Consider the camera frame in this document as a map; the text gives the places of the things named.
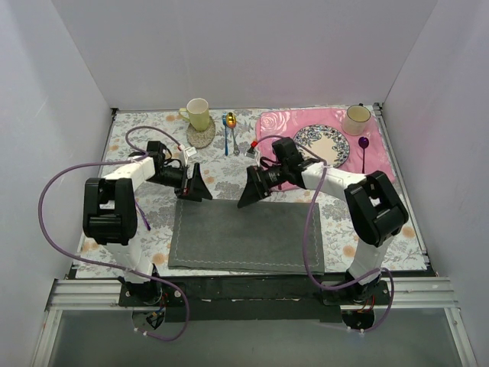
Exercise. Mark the gold spoon purple handle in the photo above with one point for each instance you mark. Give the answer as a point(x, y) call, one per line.
point(143, 216)

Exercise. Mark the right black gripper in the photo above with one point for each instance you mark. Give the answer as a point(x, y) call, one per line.
point(258, 183)

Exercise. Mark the grey cloth napkin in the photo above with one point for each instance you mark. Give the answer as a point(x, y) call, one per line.
point(268, 237)

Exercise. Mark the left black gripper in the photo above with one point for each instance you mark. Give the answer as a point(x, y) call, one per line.
point(189, 182)

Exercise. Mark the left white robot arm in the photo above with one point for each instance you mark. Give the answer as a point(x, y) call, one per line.
point(110, 212)

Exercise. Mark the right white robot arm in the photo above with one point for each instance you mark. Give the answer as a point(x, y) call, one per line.
point(375, 208)

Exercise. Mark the round woven coaster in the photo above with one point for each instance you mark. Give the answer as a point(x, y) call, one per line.
point(201, 139)

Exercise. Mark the yellow-green mug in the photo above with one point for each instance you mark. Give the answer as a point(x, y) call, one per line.
point(196, 113)

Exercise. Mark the blue floral plate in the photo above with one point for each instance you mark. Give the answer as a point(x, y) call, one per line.
point(325, 141)

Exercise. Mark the gold bowl spoon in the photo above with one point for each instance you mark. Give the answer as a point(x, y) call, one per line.
point(231, 122)

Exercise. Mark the cream mug dark rim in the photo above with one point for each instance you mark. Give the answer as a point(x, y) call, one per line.
point(356, 119)

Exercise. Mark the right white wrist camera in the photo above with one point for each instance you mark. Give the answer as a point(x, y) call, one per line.
point(252, 151)

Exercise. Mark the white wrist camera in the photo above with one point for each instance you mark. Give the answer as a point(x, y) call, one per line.
point(252, 151)
point(185, 153)

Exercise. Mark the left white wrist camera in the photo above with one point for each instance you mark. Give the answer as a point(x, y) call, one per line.
point(185, 153)

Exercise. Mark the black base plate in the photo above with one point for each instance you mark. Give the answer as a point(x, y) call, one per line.
point(253, 297)

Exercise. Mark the pink floral placemat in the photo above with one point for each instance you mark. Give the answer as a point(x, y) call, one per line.
point(287, 123)

